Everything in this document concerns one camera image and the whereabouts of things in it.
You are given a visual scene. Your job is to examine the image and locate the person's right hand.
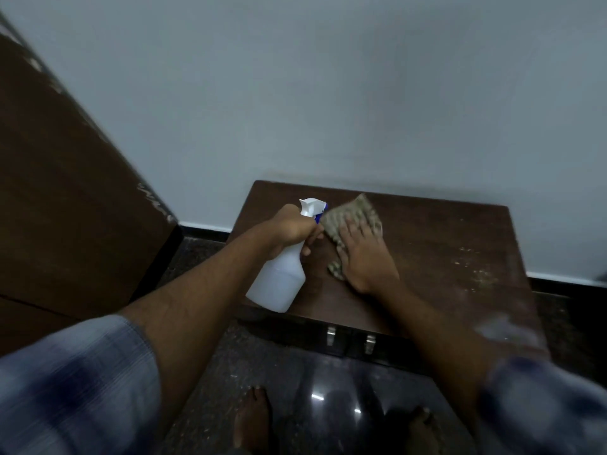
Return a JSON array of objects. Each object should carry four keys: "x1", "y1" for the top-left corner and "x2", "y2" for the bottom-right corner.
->
[{"x1": 339, "y1": 214, "x2": 401, "y2": 295}]

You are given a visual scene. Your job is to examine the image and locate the person's left hand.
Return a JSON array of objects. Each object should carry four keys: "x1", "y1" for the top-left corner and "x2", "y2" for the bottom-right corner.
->
[{"x1": 265, "y1": 204, "x2": 328, "y2": 261}]

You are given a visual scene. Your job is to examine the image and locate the grey patterned cleaning cloth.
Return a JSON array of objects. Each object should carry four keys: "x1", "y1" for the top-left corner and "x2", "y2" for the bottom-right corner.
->
[{"x1": 319, "y1": 193, "x2": 384, "y2": 282}]

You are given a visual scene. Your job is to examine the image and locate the white spray bottle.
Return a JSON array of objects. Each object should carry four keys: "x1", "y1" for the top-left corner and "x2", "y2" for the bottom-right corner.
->
[{"x1": 245, "y1": 198, "x2": 329, "y2": 313}]

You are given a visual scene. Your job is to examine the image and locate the person's right forearm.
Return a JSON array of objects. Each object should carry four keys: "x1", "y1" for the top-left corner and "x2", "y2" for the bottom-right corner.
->
[{"x1": 375, "y1": 276, "x2": 520, "y2": 424}]

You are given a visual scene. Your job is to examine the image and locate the person's left forearm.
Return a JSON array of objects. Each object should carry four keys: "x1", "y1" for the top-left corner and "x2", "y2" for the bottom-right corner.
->
[{"x1": 118, "y1": 221, "x2": 284, "y2": 439}]

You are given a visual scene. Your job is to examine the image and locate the dark wooden drawer table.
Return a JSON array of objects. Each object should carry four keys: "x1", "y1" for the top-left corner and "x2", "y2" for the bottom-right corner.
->
[{"x1": 227, "y1": 180, "x2": 552, "y2": 376}]

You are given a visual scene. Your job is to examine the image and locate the person's left foot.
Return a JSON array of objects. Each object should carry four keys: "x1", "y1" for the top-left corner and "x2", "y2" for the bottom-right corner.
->
[{"x1": 233, "y1": 385, "x2": 274, "y2": 455}]

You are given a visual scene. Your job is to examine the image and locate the person's foot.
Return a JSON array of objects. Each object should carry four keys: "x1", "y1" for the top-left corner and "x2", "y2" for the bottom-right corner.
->
[
  {"x1": 233, "y1": 385, "x2": 274, "y2": 455},
  {"x1": 407, "y1": 406, "x2": 445, "y2": 455}
]

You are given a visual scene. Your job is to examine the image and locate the person's right foot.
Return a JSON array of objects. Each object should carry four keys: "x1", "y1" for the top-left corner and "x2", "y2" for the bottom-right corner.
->
[{"x1": 407, "y1": 406, "x2": 445, "y2": 455}]

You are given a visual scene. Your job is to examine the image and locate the brown wooden wardrobe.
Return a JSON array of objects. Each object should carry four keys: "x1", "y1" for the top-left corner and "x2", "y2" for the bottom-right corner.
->
[{"x1": 0, "y1": 13, "x2": 184, "y2": 358}]

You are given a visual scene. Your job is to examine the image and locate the blue plaid shirt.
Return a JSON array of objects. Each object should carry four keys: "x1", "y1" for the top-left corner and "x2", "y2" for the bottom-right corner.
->
[{"x1": 0, "y1": 313, "x2": 607, "y2": 455}]

